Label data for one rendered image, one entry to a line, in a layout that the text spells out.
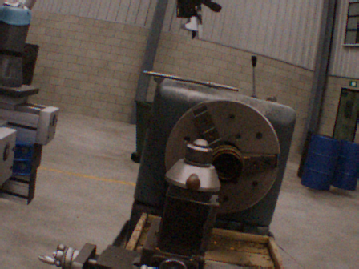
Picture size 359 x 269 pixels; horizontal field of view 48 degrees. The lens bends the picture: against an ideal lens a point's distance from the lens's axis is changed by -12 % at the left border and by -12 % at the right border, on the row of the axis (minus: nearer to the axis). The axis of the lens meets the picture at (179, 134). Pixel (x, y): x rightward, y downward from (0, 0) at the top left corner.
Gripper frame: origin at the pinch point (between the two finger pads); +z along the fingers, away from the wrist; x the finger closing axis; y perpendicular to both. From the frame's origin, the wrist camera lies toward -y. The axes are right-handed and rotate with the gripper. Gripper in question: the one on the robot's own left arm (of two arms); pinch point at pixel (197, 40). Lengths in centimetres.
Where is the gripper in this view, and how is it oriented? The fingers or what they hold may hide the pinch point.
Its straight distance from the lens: 163.4
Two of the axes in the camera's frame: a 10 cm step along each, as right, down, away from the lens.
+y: -9.9, 0.3, -1.3
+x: 1.3, 2.3, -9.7
